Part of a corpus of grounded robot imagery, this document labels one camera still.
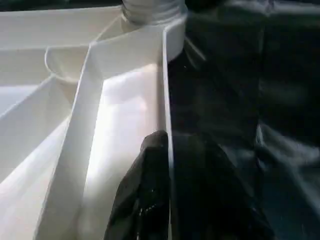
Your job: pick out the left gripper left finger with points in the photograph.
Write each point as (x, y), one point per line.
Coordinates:
(142, 195)

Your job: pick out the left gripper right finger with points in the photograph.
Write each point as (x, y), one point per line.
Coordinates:
(215, 200)

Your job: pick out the white plastic table top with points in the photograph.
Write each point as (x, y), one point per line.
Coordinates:
(100, 115)

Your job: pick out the white plastic table leg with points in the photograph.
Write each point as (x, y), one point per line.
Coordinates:
(152, 11)

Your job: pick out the black work mat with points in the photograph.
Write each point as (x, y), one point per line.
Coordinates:
(250, 110)

